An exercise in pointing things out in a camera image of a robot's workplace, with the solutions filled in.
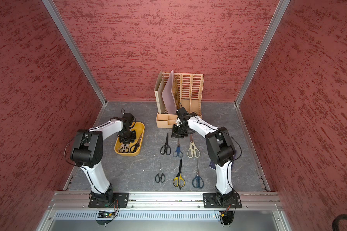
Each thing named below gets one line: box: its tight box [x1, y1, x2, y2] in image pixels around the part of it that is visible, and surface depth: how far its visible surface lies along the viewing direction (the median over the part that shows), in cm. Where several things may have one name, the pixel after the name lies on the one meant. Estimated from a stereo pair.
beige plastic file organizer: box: [154, 70, 204, 129], surface depth 106 cm
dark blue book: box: [208, 160, 217, 170], surface depth 88 cm
